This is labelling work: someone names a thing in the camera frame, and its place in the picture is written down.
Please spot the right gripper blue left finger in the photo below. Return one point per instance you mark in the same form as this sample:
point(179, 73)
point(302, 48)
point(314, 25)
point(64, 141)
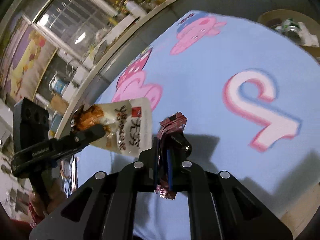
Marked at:
point(104, 206)

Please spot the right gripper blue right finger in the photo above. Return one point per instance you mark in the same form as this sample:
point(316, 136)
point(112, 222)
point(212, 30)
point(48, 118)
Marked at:
point(220, 207)

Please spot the white chicken snack packet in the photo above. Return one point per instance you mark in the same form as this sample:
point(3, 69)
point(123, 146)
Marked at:
point(127, 125)

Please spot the red foil snack wrapper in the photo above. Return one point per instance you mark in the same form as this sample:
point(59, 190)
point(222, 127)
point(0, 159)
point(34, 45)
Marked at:
point(171, 124)

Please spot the white tissue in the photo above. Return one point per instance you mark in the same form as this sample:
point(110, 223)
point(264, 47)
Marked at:
point(307, 39)

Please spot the crushed green drink can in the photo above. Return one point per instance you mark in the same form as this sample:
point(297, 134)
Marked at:
point(289, 29)

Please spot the barred kitchen window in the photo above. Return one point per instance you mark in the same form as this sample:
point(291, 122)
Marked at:
point(76, 23)

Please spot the beige round trash bin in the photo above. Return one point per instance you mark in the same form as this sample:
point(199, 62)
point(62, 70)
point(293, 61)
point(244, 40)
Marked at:
point(273, 18)

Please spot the left hand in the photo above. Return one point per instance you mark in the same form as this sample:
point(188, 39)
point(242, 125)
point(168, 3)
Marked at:
point(38, 210)

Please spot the chrome sink faucet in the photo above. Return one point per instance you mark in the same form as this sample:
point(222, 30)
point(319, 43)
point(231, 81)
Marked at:
point(71, 67)

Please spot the blue cartoon pig cloth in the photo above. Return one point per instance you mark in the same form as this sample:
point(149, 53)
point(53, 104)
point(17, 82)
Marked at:
point(250, 95)

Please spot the round metal strainer lid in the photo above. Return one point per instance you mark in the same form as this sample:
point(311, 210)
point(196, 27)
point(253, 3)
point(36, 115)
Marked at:
point(99, 51)

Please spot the white plastic jug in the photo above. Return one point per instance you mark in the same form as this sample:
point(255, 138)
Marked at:
point(135, 9)

